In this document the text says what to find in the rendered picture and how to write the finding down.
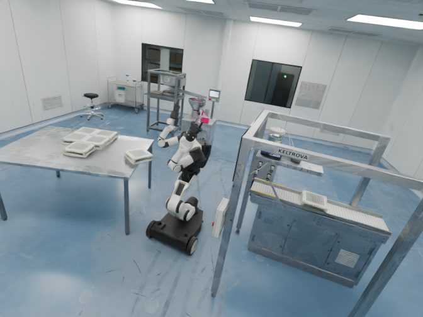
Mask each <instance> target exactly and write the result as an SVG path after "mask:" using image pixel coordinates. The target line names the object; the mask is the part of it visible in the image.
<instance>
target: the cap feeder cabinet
mask: <svg viewBox="0 0 423 317"><path fill-rule="evenodd" d="M202 117H203V118H209V119H210V117H207V116H201V115H200V118H199V120H198V122H197V124H198V125H200V121H201V118H202ZM196 119H197V118H195V119H194V118H193V117H191V113H189V114H188V115H187V116H185V117H184V118H183V119H182V122H181V133H182V132H184V131H188V130H190V126H191V122H192V121H196ZM216 121H217V119H216V118H212V119H210V120H209V123H208V124H205V123H203V124H202V126H201V128H202V130H203V131H201V132H199V133H198V135H197V138H206V139H207V141H208V142H209V143H210V144H211V147H212V146H213V138H214V133H215V125H216Z"/></svg>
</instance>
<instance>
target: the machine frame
mask: <svg viewBox="0 0 423 317"><path fill-rule="evenodd" d="M268 118H273V119H277V120H282V121H287V122H291V123H296V124H300V125H305V126H311V127H314V128H320V129H323V130H328V131H334V132H337V133H342V134H346V135H351V136H356V137H360V138H365V139H369V140H374V141H378V144H377V146H376V148H375V151H374V152H373V154H372V156H371V159H370V161H369V163H368V165H366V164H361V163H358V162H353V161H350V160H345V159H342V158H337V157H333V156H330V155H324V154H321V153H317V152H312V151H309V150H304V149H300V148H296V147H291V146H288V145H284V144H280V143H275V142H271V141H267V140H263V137H264V132H265V129H266V125H267V122H268ZM257 134H258V135H257ZM256 135H257V138H256ZM390 139H391V137H390V136H388V135H382V134H378V133H373V132H369V131H364V130H358V129H354V128H349V127H345V126H340V125H334V124H330V123H325V122H321V121H316V120H310V119H306V118H301V117H297V116H292V115H288V114H283V113H277V112H274V111H268V110H264V111H263V112H262V113H261V115H260V116H259V117H258V119H257V120H256V121H255V122H254V124H253V125H252V126H251V127H250V128H249V130H248V131H247V133H246V134H245V135H244V136H243V137H242V142H241V145H240V151H239V157H238V161H237V164H242V165H244V169H240V168H237V166H236V170H235V175H234V181H233V185H232V190H231V194H230V200H229V204H228V210H227V215H226V219H225V224H224V228H223V233H222V239H221V244H220V249H219V253H218V258H217V264H216V267H215V273H214V277H213V282H212V286H211V292H212V293H211V296H212V297H213V298H214V297H216V293H217V291H218V288H219V284H220V279H221V276H222V270H223V265H224V262H225V257H226V254H227V249H228V243H229V240H230V235H231V231H232V226H233V223H234V218H235V212H236V209H237V204H238V200H239V196H240V190H241V187H242V181H243V178H244V173H245V168H246V165H247V159H248V156H249V151H250V148H254V153H253V157H252V162H251V167H250V170H249V175H248V178H247V183H246V186H245V191H244V197H243V200H242V204H241V208H240V213H239V218H238V221H237V226H236V228H237V230H236V232H237V233H239V232H240V231H239V229H241V226H242V222H243V219H244V214H245V209H246V206H247V201H248V198H249V191H250V188H251V184H252V180H253V176H251V175H252V174H251V173H252V170H253V166H254V162H255V159H256V155H257V153H258V151H259V150H262V151H265V152H269V153H273V154H277V155H282V154H278V153H276V151H277V148H278V147H279V148H284V149H287V150H292V151H295V152H300V153H304V154H307V155H310V158H309V160H308V161H306V160H301V159H298V158H293V157H289V156H286V155H282V156H285V157H289V158H292V159H297V160H301V161H304V162H308V163H311V164H316V165H321V166H323V167H328V168H331V169H335V170H340V171H343V172H347V173H350V174H355V175H360V176H362V178H361V180H360V182H359V184H358V186H357V188H356V190H355V192H354V195H353V197H352V199H351V201H350V203H349V205H350V206H354V207H357V206H358V204H359V202H360V200H361V198H362V196H363V194H364V192H365V190H366V188H367V186H368V184H369V182H370V180H371V179H374V180H378V181H382V182H387V183H390V184H395V185H397V186H402V187H406V188H409V189H414V190H417V191H421V192H423V178H420V177H415V176H412V175H407V174H402V173H399V172H394V171H391V170H386V169H382V168H379V167H377V166H378V163H379V161H380V159H381V157H382V155H383V153H384V151H385V149H386V147H387V145H388V143H389V141H390ZM422 231H423V198H422V200H421V201H420V203H419V205H418V206H417V208H416V209H415V211H414V212H413V214H412V216H411V217H410V219H409V220H408V222H407V224H406V225H405V227H404V228H403V230H402V232H401V233H400V234H399V236H398V238H397V239H396V241H395V243H394V244H393V246H392V248H391V249H390V251H389V252H388V254H387V255H386V257H385V259H384V260H383V262H382V263H381V265H380V266H379V268H378V270H377V271H376V273H375V274H374V276H373V278H372V279H371V281H370V282H369V284H368V286H367V287H366V289H365V290H364V292H363V293H362V295H361V297H360V298H359V300H358V301H357V303H356V305H355V306H354V308H353V309H352V311H351V313H350V314H349V316H348V317H365V316H366V314H367V312H368V311H369V309H370V308H371V307H372V305H373V303H374V302H375V301H376V299H377V298H378V296H379V295H380V293H381V292H382V290H383V289H384V287H385V286H386V284H387V283H388V281H389V280H390V279H391V277H392V275H393V274H394V273H395V271H396V270H397V268H398V266H399V265H400V264H401V262H402V261H403V259H404V258H405V256H406V255H407V254H408V252H409V250H410V249H411V248H412V246H413V244H414V243H415V242H416V240H417V239H418V237H419V236H420V234H421V233H422Z"/></svg>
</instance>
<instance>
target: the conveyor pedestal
mask: <svg viewBox="0 0 423 317"><path fill-rule="evenodd" d="M262 207H263V206H262V205H259V204H258V207H257V211H256V216H255V218H254V223H253V226H252V230H251V234H250V237H249V241H248V244H247V246H249V247H248V250H249V251H252V252H254V253H258V254H260V255H263V256H265V257H268V258H271V259H273V260H277V261H278V262H282V263H284V264H287V265H290V266H292V267H295V268H297V269H300V270H304V271H305V272H309V273H311V274H314V275H317V276H319V277H322V278H324V279H327V280H330V281H332V282H336V283H338V284H341V285H343V286H346V287H349V288H353V286H354V285H358V283H359V281H360V280H361V278H362V276H363V275H364V273H365V272H366V269H367V268H368V266H369V265H370V263H371V261H372V260H373V258H374V256H375V255H376V253H377V251H378V250H379V248H380V247H381V244H382V243H379V242H376V243H375V244H374V243H370V242H369V241H370V240H369V239H367V238H363V237H361V236H357V235H353V234H351V233H348V232H345V231H341V230H338V229H335V228H331V227H329V226H325V225H321V226H317V225H316V224H317V223H316V222H313V221H309V220H306V219H303V218H300V217H297V216H293V215H291V214H288V213H284V212H281V211H278V210H275V209H271V208H267V209H264V208H262Z"/></svg>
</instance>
